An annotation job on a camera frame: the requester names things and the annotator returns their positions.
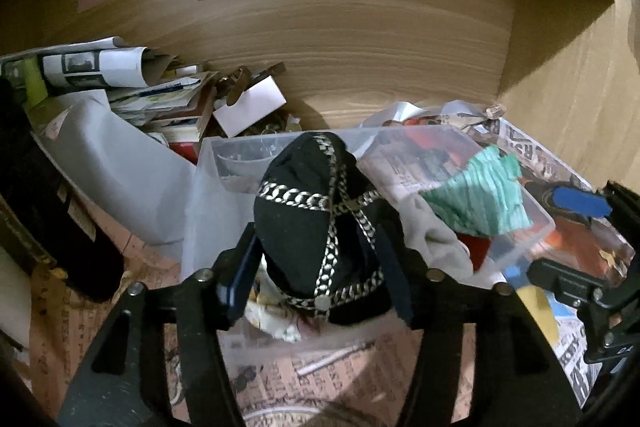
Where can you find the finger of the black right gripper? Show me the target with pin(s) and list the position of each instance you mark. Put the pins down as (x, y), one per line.
(616, 203)
(603, 307)

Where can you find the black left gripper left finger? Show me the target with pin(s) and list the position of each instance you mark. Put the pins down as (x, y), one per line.
(122, 380)

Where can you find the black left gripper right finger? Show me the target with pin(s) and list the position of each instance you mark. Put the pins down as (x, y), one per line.
(518, 381)

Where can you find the teal knitted cloth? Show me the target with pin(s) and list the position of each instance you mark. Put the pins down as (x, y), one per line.
(484, 199)

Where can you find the grey white cloth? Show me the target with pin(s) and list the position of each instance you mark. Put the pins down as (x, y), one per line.
(437, 244)

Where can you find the black hat with chain trim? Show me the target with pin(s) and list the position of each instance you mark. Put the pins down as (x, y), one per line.
(326, 232)

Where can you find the white floral cloth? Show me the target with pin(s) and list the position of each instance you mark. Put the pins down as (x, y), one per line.
(267, 310)

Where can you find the yellow sponge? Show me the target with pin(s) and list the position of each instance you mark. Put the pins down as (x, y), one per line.
(537, 304)

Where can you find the wanted poster newspaper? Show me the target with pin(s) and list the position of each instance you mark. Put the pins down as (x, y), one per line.
(585, 244)

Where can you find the red and gold item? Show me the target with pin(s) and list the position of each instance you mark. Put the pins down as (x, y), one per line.
(478, 248)

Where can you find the clear plastic storage bin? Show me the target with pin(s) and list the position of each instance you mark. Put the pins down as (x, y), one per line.
(399, 163)

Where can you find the vintage newspaper print mat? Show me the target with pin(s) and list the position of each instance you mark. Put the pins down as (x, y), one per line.
(359, 385)

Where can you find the cream ceramic mug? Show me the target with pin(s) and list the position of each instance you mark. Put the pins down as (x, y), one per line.
(15, 302)

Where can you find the dark wine bottle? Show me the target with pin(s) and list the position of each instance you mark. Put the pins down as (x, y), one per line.
(43, 222)

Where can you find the translucent bin lid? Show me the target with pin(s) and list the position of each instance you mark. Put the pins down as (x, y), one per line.
(140, 183)

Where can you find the stack of books and papers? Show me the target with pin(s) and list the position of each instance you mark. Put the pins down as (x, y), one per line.
(178, 109)

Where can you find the small white box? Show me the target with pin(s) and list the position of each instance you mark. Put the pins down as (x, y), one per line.
(254, 104)

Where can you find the rolled newspaper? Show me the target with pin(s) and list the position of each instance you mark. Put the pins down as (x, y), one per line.
(107, 63)

